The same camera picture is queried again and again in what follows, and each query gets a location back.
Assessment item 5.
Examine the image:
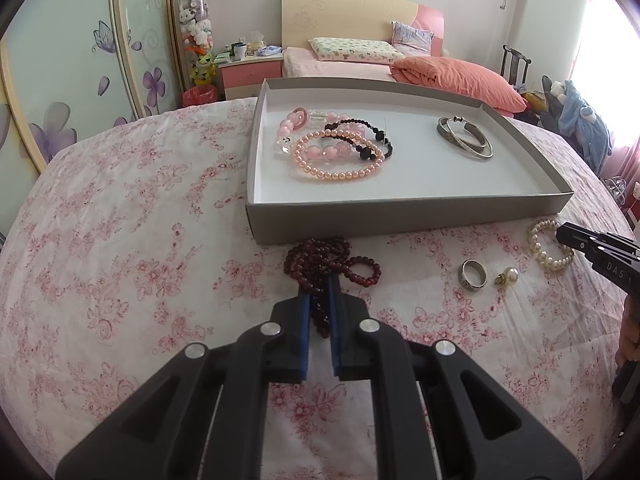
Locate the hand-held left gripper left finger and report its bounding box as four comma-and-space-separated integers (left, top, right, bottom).
55, 290, 313, 480

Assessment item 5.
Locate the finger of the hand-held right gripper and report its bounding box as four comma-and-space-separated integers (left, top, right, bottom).
556, 222, 640, 261

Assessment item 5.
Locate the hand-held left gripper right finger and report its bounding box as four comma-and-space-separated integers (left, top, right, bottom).
327, 275, 583, 480

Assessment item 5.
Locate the white pearl bracelet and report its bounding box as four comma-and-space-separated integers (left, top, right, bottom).
528, 217, 576, 272

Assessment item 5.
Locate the dark red bead bracelet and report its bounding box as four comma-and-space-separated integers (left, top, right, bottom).
283, 237, 383, 341

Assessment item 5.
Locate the grey cardboard tray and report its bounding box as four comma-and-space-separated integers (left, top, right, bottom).
245, 77, 574, 246

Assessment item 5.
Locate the wide silver bangle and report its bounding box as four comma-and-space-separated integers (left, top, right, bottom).
437, 118, 488, 158

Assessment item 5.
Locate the pink pearl bracelet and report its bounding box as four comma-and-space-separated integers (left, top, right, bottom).
292, 130, 386, 184

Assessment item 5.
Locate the black bead bracelet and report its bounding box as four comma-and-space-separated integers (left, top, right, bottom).
323, 119, 394, 162

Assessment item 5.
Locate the large pink bead bracelet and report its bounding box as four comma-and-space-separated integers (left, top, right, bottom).
276, 106, 351, 163

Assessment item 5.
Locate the person's right hand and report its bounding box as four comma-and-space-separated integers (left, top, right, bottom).
616, 294, 640, 367

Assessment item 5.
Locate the blue plush garment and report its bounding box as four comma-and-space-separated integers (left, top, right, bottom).
557, 80, 613, 176

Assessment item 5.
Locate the pink curtain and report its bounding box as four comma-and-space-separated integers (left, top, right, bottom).
570, 0, 640, 186

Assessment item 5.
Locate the dark wooden chair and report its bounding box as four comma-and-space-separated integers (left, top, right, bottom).
501, 45, 531, 88

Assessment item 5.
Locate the salmon pink duvet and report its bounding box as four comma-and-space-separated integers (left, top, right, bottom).
390, 56, 528, 116

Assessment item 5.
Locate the purple printed pillow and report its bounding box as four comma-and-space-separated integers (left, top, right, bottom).
391, 21, 435, 57

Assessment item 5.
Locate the red waste bin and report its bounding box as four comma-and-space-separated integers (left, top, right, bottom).
182, 85, 218, 107

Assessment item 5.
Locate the white patterned pillow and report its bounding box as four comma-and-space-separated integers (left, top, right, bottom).
307, 37, 405, 66

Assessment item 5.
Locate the pink white nightstand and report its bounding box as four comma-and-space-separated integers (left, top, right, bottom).
217, 55, 285, 101

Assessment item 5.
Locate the pink bed mattress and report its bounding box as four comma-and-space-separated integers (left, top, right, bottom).
282, 46, 398, 82

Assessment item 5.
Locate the cream pink bed headboard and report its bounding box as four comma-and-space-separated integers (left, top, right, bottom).
281, 0, 445, 58

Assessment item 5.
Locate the clear plush toy tube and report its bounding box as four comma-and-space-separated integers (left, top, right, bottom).
175, 0, 218, 88

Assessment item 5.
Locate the floral sliding door wardrobe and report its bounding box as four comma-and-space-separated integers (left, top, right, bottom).
0, 0, 188, 241

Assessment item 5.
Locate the silver ring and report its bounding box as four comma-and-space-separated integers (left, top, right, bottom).
459, 259, 488, 292

